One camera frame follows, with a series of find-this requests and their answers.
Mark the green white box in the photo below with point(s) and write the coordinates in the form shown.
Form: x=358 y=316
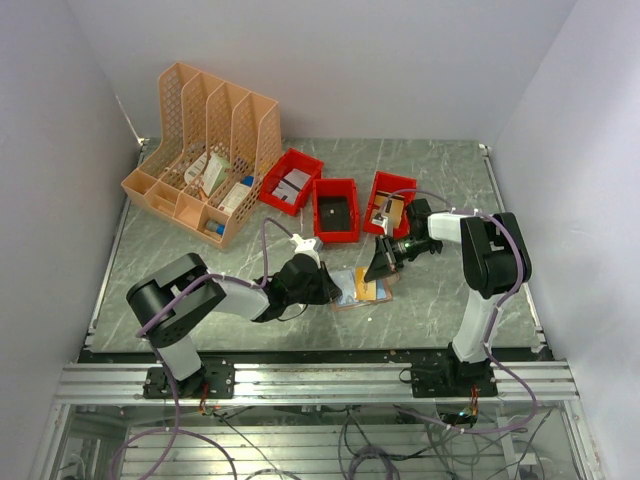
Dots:
x=214 y=173

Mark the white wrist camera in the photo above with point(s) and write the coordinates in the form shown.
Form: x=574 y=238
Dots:
x=384 y=222
x=310 y=246

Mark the red bin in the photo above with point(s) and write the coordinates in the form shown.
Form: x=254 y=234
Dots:
x=387 y=182
x=291 y=159
x=336 y=215

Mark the peach mesh file organizer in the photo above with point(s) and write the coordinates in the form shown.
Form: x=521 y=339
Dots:
x=219 y=141

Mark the red white box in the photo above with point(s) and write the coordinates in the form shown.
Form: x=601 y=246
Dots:
x=234 y=198

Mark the grey white boxes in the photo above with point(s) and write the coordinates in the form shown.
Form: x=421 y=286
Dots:
x=291 y=185

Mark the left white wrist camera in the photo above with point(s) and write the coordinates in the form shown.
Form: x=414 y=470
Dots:
x=310 y=246

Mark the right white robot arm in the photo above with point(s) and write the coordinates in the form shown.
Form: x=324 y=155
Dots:
x=495 y=263

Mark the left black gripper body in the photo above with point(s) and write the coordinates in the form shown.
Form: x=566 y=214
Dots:
x=317 y=291

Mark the tan leather card holder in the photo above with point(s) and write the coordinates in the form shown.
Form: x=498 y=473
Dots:
x=384 y=294

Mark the gold striped card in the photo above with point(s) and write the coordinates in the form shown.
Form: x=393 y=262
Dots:
x=390 y=205

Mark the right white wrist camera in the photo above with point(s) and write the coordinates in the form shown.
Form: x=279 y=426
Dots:
x=384 y=222

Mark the aluminium rail frame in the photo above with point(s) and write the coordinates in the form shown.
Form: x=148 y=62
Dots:
x=310 y=420

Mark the white labelled packet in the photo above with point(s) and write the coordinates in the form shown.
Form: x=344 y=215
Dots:
x=196 y=168

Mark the blue capped bottle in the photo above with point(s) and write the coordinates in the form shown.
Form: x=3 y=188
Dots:
x=214 y=227

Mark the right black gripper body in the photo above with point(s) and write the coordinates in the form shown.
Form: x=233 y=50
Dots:
x=404 y=249

